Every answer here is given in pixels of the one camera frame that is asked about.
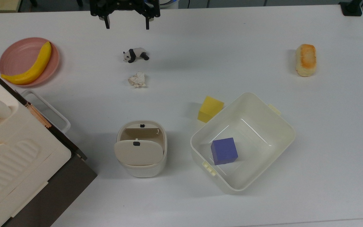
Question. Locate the toasted bread loaf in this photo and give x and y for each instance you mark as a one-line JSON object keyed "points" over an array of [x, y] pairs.
{"points": [[306, 60]]}

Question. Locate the cream plastic storage bin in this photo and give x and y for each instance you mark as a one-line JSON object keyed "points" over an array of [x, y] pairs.
{"points": [[258, 107]]}

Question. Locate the cream trash can lid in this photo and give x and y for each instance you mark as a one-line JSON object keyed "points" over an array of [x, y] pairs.
{"points": [[139, 153]]}

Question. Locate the dark brown wooden box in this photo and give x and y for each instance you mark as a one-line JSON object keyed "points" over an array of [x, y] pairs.
{"points": [[65, 192]]}

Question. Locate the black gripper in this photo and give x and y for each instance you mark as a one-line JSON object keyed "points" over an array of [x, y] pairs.
{"points": [[124, 4]]}

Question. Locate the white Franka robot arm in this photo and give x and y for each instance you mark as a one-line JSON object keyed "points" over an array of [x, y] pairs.
{"points": [[169, 2]]}

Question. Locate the pink round plate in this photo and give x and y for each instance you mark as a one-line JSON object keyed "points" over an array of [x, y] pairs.
{"points": [[17, 56]]}

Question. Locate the white paper ball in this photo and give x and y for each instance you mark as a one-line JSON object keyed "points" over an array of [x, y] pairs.
{"points": [[137, 79]]}

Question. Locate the black and white panda toy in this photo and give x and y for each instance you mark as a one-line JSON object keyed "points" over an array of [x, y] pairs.
{"points": [[135, 54]]}

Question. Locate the black clamp mount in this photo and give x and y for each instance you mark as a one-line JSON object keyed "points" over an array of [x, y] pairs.
{"points": [[351, 8]]}

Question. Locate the purple cube block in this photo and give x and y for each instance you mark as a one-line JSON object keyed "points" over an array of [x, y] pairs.
{"points": [[224, 151]]}

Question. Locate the yellow banana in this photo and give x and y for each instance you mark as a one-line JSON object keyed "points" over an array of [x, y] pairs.
{"points": [[38, 64]]}

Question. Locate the yellow cube block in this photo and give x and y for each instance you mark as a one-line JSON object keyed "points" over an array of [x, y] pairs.
{"points": [[210, 108]]}

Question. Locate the cream small trash can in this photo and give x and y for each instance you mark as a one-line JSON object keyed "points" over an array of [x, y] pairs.
{"points": [[143, 171]]}

